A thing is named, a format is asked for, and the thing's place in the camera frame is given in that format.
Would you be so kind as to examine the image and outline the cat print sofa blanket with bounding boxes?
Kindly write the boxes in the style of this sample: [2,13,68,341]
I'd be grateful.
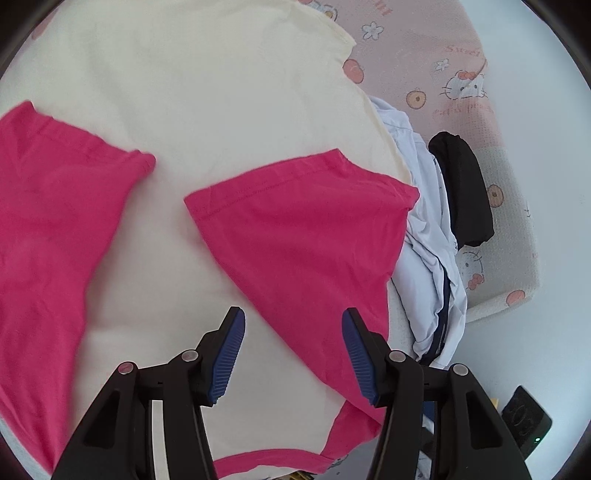
[295,0,541,324]

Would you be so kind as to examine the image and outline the black garment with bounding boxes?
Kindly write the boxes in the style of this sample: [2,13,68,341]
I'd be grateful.
[428,131,495,247]

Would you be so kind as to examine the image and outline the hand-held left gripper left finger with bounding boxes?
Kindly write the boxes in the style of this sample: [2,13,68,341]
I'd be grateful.
[53,307,247,480]

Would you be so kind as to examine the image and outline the pink and cream T-shirt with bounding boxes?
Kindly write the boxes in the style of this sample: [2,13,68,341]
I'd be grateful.
[0,0,421,480]

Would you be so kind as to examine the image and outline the white garment with navy trim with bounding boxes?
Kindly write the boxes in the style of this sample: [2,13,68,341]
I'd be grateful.
[369,96,469,370]

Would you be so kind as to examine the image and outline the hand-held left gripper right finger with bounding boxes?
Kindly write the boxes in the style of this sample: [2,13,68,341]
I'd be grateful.
[342,308,532,480]

